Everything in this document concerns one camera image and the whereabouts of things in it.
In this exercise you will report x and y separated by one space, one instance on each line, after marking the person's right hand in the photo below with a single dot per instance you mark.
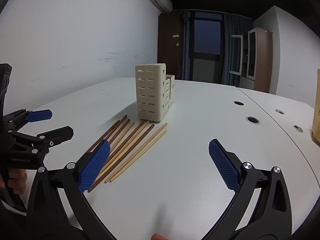
160 237

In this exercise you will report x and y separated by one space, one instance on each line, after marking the brown wooden wardrobe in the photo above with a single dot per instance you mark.
170 45

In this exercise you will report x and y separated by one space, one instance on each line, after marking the person's left hand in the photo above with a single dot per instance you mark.
17 181

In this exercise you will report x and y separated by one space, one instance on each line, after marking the dark glass balcony door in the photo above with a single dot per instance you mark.
206 47

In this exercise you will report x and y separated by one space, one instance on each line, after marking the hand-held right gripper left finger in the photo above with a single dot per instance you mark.
96 166

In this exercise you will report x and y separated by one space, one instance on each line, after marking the brown glass-door cabinet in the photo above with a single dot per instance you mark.
262 60

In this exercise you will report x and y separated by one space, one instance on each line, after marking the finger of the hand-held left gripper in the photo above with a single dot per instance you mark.
56 135
40 115

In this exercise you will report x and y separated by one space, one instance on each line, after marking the light bamboo chopstick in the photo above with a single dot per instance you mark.
125 149
122 135
137 151
140 154

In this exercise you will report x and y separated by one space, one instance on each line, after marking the tan paper bag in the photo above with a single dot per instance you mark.
317 110

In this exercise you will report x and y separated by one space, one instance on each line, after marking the cream plastic utensil holder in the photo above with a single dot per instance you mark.
150 92

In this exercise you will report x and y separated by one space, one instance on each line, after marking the white open window sash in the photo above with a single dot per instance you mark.
237 55

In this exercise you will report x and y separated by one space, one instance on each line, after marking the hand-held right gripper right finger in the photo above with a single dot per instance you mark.
223 166

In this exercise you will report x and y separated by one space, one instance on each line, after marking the blue curtain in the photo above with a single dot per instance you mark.
185 45
232 52

